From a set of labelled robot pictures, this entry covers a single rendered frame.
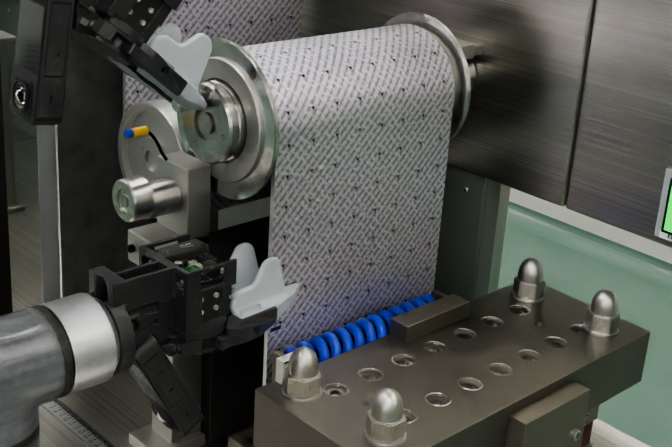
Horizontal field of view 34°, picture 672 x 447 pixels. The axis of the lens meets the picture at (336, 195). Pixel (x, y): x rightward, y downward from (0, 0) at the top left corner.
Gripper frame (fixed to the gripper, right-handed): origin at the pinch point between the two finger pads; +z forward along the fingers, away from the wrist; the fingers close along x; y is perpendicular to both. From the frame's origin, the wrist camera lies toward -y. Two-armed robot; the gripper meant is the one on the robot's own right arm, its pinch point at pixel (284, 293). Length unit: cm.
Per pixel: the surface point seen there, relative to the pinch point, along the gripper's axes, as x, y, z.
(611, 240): 120, -103, 263
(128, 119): 21.9, 11.8, -2.9
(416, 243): -0.3, 0.7, 17.9
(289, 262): -0.3, 3.3, 0.3
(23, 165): 92, -19, 21
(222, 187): 5.8, 9.5, -3.1
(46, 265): 41.3, -12.1, -2.3
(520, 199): 161, -101, 263
